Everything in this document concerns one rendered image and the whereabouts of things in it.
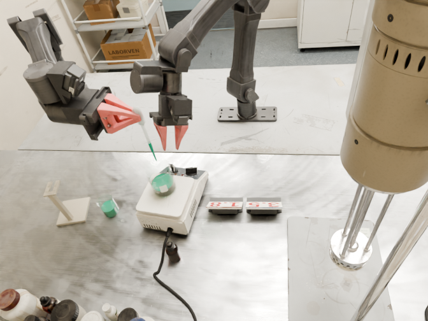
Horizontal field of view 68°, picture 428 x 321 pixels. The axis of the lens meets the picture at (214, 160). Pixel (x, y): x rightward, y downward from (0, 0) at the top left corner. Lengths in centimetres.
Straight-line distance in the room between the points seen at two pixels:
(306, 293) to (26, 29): 87
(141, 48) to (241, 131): 205
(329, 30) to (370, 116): 283
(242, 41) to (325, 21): 223
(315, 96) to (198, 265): 71
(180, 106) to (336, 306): 53
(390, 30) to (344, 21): 286
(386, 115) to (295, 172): 61
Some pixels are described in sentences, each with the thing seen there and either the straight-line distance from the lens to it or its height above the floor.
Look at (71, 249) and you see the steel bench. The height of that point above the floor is 90.
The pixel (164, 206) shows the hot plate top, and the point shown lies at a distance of 78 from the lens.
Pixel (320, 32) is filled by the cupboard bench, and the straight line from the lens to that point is 317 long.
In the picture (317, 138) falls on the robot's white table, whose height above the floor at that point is 90.
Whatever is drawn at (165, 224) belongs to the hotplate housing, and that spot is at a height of 95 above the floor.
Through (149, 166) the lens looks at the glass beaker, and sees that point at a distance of 78.
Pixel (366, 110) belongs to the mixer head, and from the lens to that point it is 35.
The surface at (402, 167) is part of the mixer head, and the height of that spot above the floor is 134.
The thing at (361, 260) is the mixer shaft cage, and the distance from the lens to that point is 61.
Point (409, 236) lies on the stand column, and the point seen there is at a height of 131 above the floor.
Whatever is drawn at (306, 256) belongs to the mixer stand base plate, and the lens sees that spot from 78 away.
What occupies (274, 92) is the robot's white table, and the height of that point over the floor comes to 90.
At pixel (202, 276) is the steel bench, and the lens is 77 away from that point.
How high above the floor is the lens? 160
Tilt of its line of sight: 47 degrees down
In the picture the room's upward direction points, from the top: 11 degrees counter-clockwise
